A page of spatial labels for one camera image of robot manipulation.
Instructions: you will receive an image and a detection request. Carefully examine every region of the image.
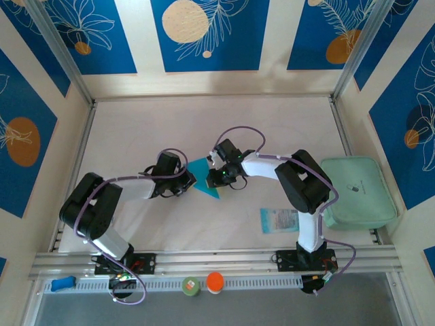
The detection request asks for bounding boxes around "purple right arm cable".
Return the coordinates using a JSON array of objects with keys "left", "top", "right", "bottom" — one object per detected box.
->
[{"left": 216, "top": 126, "right": 358, "bottom": 297}]

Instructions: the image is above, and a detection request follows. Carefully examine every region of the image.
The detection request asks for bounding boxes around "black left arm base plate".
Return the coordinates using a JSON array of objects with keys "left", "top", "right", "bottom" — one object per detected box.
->
[{"left": 94, "top": 252, "right": 158, "bottom": 276}]

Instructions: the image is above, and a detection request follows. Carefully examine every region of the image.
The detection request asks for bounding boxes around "mint green zip case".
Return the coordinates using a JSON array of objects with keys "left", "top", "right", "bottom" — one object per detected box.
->
[{"left": 320, "top": 156, "right": 399, "bottom": 232}]

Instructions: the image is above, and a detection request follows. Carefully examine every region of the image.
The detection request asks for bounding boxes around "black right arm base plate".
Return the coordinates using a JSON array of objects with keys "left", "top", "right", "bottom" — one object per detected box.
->
[{"left": 275, "top": 248, "right": 338, "bottom": 273}]

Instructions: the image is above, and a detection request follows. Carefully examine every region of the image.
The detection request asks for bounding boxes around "blue wet wipes packet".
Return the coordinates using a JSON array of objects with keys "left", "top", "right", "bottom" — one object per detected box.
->
[{"left": 260, "top": 207, "right": 302, "bottom": 235}]

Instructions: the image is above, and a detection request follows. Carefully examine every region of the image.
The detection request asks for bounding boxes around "grey slotted cable duct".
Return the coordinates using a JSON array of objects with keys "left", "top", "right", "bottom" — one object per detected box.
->
[{"left": 43, "top": 275, "right": 304, "bottom": 294}]

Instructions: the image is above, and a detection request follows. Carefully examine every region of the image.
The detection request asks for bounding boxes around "blue bone-shaped toy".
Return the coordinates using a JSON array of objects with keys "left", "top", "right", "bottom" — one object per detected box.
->
[{"left": 50, "top": 276, "right": 77, "bottom": 293}]

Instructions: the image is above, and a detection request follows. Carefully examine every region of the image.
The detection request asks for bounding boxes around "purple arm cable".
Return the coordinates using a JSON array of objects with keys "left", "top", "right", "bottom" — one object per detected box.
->
[
  {"left": 73, "top": 147, "right": 190, "bottom": 306},
  {"left": 216, "top": 126, "right": 358, "bottom": 297}
]

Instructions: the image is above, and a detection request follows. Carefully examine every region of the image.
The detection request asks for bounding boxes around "green lid jar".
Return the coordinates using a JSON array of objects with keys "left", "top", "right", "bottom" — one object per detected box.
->
[{"left": 181, "top": 275, "right": 202, "bottom": 297}]

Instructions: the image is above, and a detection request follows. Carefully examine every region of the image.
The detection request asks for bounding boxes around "orange lid jar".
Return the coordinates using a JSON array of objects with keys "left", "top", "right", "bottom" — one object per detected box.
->
[{"left": 205, "top": 271, "right": 226, "bottom": 295}]

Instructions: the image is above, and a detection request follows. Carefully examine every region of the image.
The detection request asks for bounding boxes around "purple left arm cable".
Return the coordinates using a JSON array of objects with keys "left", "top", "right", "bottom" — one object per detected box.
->
[{"left": 73, "top": 147, "right": 190, "bottom": 306}]

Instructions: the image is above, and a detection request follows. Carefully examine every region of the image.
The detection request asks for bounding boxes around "teal square paper sheet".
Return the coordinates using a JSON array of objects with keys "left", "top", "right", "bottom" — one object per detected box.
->
[{"left": 186, "top": 156, "right": 222, "bottom": 200}]

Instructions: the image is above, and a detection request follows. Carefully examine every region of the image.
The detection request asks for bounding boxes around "aluminium mounting rail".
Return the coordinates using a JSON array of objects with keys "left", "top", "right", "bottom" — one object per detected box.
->
[{"left": 28, "top": 245, "right": 400, "bottom": 281}]

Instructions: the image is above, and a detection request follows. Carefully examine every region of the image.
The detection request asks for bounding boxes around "aluminium frame post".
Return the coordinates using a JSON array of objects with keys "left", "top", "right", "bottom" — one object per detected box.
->
[
  {"left": 24, "top": 0, "right": 97, "bottom": 107},
  {"left": 330, "top": 0, "right": 392, "bottom": 103}
]

